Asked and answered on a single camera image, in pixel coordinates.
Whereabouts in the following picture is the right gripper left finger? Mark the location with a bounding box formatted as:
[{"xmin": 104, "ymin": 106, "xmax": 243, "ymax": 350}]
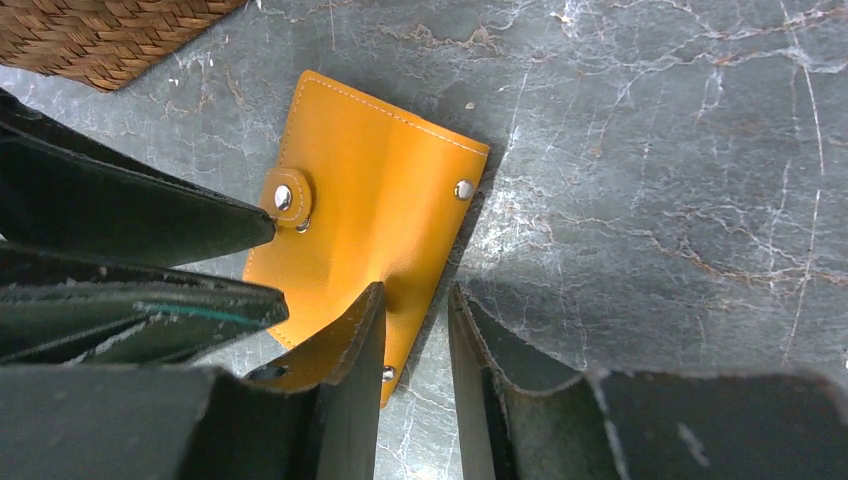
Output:
[{"xmin": 1, "ymin": 282, "xmax": 386, "ymax": 479}]

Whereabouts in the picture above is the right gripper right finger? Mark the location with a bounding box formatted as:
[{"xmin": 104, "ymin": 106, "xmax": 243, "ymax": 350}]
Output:
[{"xmin": 447, "ymin": 286, "xmax": 847, "ymax": 479}]

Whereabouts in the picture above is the brown woven basket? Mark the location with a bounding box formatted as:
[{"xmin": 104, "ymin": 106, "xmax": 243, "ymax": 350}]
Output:
[{"xmin": 1, "ymin": 0, "xmax": 243, "ymax": 92}]

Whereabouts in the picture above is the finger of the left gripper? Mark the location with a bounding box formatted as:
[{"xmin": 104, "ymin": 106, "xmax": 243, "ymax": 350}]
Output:
[
  {"xmin": 1, "ymin": 91, "xmax": 276, "ymax": 267},
  {"xmin": 1, "ymin": 245, "xmax": 289, "ymax": 365}
]

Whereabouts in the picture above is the yellow leather card holder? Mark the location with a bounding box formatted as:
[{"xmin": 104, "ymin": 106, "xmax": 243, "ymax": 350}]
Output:
[{"xmin": 243, "ymin": 70, "xmax": 490, "ymax": 402}]

